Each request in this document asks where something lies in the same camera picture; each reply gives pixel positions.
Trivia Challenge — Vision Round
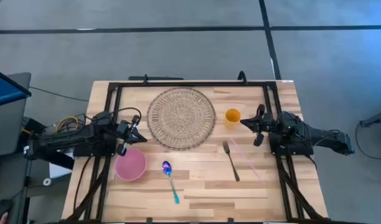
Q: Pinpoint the black bar bracket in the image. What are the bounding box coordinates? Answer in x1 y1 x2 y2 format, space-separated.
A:
127 73 185 82

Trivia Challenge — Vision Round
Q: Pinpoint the computer monitor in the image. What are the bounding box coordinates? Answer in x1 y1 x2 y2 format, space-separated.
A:
0 66 33 109

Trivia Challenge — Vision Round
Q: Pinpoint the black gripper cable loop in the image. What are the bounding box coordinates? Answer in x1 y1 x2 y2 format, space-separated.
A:
114 106 143 126

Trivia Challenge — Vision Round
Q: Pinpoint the orange plastic cup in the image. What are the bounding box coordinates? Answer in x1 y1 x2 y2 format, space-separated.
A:
224 108 242 128

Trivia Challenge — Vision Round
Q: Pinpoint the pink drinking straw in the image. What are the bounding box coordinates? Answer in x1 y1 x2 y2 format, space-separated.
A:
229 138 264 182

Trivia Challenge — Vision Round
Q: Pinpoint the pink plastic bowl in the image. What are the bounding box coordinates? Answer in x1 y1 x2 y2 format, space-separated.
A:
114 147 148 182

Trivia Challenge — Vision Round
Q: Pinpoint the person's hand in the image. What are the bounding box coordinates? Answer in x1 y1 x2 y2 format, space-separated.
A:
0 203 9 224

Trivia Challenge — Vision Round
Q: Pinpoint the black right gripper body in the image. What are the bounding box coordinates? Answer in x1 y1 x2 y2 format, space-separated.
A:
252 103 274 147

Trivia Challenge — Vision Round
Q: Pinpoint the white paper sheet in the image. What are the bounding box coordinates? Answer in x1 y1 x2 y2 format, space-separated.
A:
48 160 74 180

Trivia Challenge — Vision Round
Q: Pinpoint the black computer mouse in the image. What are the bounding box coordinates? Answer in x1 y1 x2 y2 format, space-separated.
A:
0 198 14 223

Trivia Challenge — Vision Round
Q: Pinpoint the black curved floor cable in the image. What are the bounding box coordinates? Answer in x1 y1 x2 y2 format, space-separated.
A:
354 123 381 161

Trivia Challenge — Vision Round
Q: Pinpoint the iridescent spoon with teal handle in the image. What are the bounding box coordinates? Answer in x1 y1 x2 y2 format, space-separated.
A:
161 160 181 205

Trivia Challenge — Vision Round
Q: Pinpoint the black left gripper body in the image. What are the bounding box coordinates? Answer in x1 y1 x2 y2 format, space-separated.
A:
114 114 141 157

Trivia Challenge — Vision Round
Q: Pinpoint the dark metal fork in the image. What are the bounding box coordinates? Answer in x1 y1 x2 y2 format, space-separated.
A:
222 140 241 183

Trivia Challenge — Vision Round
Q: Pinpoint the grey stand leg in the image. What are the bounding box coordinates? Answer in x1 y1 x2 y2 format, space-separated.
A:
359 104 381 129

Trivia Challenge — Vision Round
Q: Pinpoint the yellow cable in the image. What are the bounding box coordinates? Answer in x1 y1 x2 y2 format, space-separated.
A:
55 115 80 134

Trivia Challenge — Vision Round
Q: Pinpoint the round woven wicker placemat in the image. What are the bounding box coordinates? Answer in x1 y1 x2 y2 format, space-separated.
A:
146 86 217 152

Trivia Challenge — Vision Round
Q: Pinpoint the black aluminium table frame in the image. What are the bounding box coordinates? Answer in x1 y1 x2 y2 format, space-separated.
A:
65 80 331 224

